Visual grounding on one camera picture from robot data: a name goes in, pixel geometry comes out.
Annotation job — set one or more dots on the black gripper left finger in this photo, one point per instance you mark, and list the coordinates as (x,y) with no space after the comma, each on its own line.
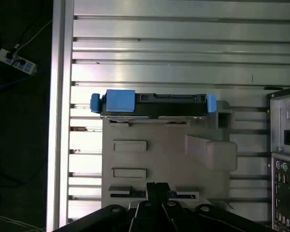
(140,217)

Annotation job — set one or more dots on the hard disk in blue carrier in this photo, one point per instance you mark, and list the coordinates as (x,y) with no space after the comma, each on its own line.
(174,107)

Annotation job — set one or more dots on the silver PC case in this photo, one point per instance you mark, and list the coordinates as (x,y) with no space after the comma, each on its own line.
(280,125)

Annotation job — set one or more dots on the white power strip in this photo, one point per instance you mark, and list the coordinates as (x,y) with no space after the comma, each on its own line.
(4,56)

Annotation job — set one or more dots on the grey parts rack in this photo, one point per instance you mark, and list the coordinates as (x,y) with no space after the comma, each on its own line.
(164,149)

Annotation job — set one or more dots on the aluminium table edge rail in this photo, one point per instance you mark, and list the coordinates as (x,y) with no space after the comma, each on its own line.
(60,96)

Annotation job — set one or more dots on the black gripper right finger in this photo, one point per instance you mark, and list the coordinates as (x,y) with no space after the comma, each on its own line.
(170,217)

